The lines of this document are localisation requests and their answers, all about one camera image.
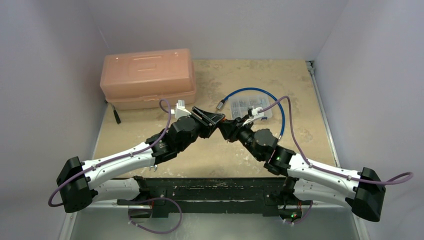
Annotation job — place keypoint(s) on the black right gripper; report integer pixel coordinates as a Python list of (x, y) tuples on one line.
[(234, 127)]

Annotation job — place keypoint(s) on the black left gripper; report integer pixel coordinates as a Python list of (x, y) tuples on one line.
[(211, 118)]

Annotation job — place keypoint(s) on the orange plastic toolbox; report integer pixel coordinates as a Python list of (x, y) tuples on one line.
[(139, 80)]

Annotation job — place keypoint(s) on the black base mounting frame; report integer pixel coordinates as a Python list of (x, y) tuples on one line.
[(268, 196)]

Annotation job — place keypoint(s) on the black-handled tool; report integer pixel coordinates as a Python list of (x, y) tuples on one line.
[(116, 115)]

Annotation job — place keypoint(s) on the clear plastic screw organizer box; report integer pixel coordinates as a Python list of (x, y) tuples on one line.
[(239, 105)]

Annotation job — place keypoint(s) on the silver open-end wrench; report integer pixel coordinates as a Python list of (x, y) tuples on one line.
[(153, 168)]

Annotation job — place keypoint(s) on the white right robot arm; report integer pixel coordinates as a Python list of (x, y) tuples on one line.
[(359, 190)]

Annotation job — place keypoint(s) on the blue cable lock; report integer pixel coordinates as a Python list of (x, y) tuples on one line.
[(262, 91)]

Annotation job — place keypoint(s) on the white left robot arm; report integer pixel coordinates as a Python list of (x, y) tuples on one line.
[(79, 182)]

